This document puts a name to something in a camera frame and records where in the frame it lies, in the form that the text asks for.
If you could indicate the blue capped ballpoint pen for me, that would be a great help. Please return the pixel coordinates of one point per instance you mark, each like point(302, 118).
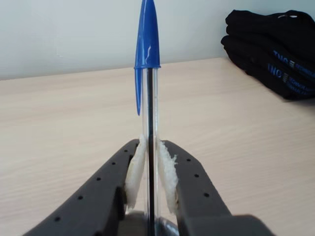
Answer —
point(147, 37)

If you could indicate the black folded garment blue print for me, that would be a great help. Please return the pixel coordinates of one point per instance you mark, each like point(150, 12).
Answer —
point(258, 68)

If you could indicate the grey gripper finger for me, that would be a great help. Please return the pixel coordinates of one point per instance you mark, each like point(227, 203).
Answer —
point(197, 186)
point(86, 196)

